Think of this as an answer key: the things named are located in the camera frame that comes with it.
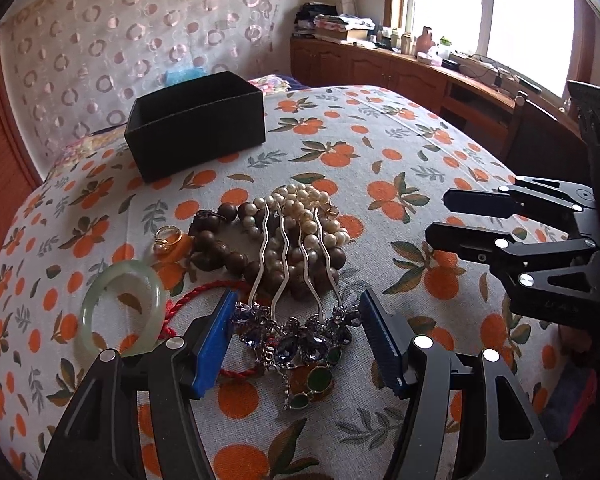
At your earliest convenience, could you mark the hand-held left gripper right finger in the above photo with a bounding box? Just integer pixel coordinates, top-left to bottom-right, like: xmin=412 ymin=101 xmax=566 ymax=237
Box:
xmin=357 ymin=290 xmax=563 ymax=480

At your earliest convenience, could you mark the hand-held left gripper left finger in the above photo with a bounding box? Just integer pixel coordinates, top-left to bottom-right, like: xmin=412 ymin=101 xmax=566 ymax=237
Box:
xmin=37 ymin=290 xmax=241 ymax=480

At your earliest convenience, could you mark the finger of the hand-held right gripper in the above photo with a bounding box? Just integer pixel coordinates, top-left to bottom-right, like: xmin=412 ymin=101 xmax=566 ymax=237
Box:
xmin=424 ymin=222 xmax=600 ymax=321
xmin=442 ymin=177 xmax=597 ymax=231

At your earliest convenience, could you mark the red cord bracelet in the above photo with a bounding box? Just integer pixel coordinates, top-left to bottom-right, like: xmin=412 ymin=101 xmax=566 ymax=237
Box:
xmin=169 ymin=282 xmax=261 ymax=378

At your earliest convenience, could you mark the silver purple gem hair comb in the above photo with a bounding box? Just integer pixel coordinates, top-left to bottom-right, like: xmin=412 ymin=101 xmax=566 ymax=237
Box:
xmin=232 ymin=200 xmax=363 ymax=371

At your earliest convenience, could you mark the green gem necklace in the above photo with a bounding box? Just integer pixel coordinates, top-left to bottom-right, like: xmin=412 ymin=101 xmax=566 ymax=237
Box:
xmin=280 ymin=345 xmax=343 ymax=411

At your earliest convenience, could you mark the brown wooden bead bracelet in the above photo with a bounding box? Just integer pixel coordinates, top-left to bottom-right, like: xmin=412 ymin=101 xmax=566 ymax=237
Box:
xmin=187 ymin=202 xmax=346 ymax=301

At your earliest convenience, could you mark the gold ring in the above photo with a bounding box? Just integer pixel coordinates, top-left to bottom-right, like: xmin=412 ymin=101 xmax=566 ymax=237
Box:
xmin=153 ymin=226 xmax=185 ymax=256

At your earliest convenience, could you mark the pale green jade bangle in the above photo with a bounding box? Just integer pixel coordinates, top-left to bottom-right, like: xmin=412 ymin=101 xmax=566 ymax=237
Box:
xmin=80 ymin=260 xmax=167 ymax=358

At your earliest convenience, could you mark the pearl necklace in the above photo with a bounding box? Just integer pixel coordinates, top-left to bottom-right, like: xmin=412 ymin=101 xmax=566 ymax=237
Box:
xmin=237 ymin=183 xmax=353 ymax=281

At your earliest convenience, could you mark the black box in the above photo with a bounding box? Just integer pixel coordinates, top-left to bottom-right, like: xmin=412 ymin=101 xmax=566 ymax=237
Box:
xmin=124 ymin=71 xmax=267 ymax=184

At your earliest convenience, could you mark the wooden chair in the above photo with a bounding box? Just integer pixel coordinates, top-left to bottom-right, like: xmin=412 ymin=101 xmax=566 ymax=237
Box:
xmin=500 ymin=91 xmax=531 ymax=161

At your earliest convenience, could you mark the orange print tablecloth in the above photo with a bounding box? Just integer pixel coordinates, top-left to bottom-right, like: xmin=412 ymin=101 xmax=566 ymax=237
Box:
xmin=0 ymin=85 xmax=588 ymax=480

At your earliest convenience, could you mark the white power strip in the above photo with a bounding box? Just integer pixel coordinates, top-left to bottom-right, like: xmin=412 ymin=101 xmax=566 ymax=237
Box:
xmin=452 ymin=51 xmax=518 ymax=78

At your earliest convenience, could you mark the window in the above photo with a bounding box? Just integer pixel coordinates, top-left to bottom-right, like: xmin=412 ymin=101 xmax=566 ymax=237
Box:
xmin=390 ymin=0 xmax=596 ymax=101

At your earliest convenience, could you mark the wooden cabinet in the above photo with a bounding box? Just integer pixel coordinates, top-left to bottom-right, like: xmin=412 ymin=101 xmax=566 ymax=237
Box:
xmin=290 ymin=35 xmax=588 ymax=161

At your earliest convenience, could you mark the row of small bottles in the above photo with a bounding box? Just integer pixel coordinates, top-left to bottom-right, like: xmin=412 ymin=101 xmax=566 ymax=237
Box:
xmin=377 ymin=25 xmax=453 ymax=61

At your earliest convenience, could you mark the dark blue blanket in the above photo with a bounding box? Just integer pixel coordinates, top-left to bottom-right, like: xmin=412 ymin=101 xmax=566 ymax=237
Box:
xmin=537 ymin=365 xmax=598 ymax=443

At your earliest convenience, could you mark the blue plastic bag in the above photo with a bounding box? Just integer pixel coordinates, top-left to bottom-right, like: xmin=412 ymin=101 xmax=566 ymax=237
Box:
xmin=165 ymin=66 xmax=208 ymax=86

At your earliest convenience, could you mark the wooden wardrobe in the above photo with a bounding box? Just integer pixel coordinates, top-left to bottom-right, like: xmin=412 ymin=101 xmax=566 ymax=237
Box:
xmin=0 ymin=25 xmax=46 ymax=281

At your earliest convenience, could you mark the circle pattern sheer curtain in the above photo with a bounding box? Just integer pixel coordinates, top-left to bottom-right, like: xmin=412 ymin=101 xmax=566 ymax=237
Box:
xmin=0 ymin=0 xmax=286 ymax=161

